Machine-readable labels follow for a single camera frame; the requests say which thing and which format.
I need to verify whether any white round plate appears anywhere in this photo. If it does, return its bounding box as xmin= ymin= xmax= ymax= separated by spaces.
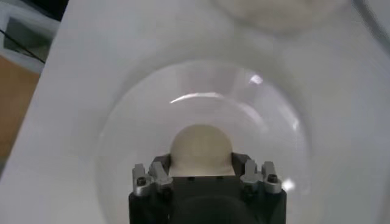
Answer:
xmin=69 ymin=30 xmax=336 ymax=224

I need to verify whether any white steamed baozi bun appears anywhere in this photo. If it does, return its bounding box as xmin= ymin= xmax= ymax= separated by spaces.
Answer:
xmin=169 ymin=124 xmax=236 ymax=177

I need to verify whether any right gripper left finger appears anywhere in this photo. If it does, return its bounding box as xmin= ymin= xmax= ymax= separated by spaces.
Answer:
xmin=131 ymin=153 xmax=174 ymax=197

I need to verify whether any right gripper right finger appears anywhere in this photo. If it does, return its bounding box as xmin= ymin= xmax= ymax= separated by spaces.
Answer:
xmin=231 ymin=152 xmax=283 ymax=195

